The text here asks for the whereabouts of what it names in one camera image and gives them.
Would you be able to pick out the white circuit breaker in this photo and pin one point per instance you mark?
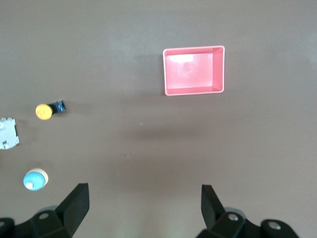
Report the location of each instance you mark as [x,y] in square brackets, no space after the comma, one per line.
[8,135]

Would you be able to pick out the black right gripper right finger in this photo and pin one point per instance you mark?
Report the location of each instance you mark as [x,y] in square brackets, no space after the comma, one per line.
[223,223]

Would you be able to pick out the pink plastic bin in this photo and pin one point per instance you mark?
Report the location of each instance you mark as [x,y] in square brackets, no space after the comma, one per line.
[219,69]

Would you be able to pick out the blue call bell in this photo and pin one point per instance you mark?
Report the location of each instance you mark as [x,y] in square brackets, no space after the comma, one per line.
[34,180]

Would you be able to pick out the yellow push button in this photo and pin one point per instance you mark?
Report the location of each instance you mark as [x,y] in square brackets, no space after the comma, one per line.
[43,112]

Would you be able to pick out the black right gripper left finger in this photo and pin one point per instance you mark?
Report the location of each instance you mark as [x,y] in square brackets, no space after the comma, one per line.
[67,215]

